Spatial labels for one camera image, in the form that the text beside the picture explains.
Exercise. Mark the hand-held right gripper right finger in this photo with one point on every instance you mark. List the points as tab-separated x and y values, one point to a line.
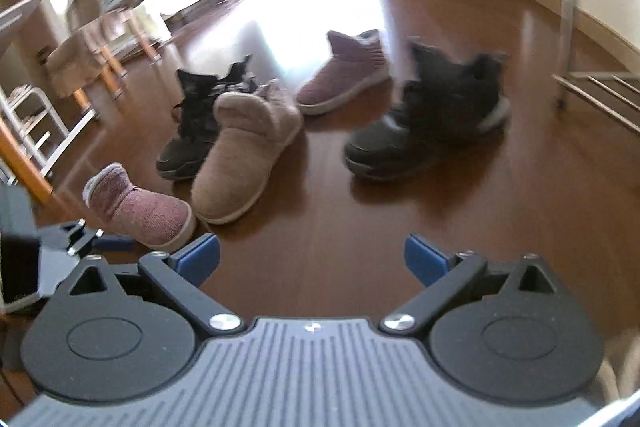
423	260

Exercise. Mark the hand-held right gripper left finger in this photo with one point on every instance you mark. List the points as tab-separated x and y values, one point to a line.
202	258

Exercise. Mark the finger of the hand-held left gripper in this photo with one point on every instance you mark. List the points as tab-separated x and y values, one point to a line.
75	235

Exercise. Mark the black high-top sneaker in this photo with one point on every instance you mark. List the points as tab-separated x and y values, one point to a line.
190	142
400	137

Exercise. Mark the metal shoe rack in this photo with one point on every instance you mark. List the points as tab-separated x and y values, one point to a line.
600	94

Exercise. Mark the pink knit ankle slipper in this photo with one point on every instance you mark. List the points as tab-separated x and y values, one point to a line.
145	212
340	77

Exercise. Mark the wooden table leg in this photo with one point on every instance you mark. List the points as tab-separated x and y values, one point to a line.
27	167

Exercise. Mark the beige fleece ankle slipper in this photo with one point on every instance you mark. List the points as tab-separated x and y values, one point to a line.
235	167

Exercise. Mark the white metal rack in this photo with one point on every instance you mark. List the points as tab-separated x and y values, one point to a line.
35	127

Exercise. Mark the wooden chair with beige cloth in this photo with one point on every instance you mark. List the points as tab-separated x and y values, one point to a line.
80	57

